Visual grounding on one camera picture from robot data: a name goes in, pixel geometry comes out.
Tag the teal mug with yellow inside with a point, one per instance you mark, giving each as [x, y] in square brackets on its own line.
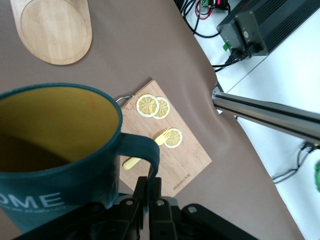
[50, 175]

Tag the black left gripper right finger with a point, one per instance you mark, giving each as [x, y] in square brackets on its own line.
[156, 190]

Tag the aluminium camera post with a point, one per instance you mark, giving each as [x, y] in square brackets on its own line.
[262, 112]

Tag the yellow plastic fork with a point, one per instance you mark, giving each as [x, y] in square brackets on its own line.
[161, 138]

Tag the wooden mug tree rack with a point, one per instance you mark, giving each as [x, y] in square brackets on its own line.
[55, 32]

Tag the green plastic object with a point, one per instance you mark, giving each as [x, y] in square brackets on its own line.
[317, 177]

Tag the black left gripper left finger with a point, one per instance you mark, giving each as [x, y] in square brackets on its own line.
[141, 190]

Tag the black power supply box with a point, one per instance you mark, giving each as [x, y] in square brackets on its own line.
[275, 22]

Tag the lemon slice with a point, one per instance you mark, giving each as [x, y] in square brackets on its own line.
[164, 108]
[175, 138]
[147, 105]

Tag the bamboo cutting board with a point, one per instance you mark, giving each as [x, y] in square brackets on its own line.
[185, 162]

